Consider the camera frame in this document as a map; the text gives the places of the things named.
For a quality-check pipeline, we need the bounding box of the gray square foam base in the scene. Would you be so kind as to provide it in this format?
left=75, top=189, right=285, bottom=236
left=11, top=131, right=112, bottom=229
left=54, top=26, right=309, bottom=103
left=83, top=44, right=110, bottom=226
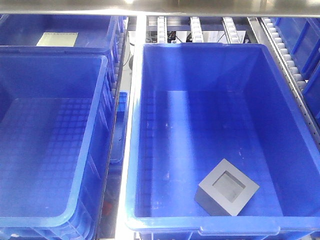
left=194, top=158, right=260, bottom=216

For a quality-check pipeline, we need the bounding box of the blue bin lower level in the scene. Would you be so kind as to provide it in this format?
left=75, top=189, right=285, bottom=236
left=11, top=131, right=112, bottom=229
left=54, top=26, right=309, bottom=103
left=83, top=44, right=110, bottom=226
left=110, top=91, right=129, bottom=164

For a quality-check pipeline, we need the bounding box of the large blue target bin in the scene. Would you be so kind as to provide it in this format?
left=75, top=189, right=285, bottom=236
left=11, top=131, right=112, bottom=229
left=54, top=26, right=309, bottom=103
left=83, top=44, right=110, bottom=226
left=125, top=43, right=320, bottom=240

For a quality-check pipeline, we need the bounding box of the blue bin far left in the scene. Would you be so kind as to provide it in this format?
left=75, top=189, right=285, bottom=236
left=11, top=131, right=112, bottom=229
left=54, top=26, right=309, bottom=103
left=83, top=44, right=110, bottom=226
left=0, top=14, right=127, bottom=73

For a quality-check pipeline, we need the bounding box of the blue bin on left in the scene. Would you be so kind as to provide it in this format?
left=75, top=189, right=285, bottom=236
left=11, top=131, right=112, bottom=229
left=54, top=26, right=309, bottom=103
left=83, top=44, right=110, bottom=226
left=0, top=53, right=116, bottom=240

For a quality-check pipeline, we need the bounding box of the blue bin at right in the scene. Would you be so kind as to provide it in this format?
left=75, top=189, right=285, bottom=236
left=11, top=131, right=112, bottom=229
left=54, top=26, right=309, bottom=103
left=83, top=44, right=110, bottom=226
left=271, top=17, right=320, bottom=111

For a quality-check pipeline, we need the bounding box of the steel flow rack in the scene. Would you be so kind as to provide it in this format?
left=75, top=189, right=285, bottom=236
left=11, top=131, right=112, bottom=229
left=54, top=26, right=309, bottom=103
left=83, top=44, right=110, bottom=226
left=0, top=0, right=320, bottom=240

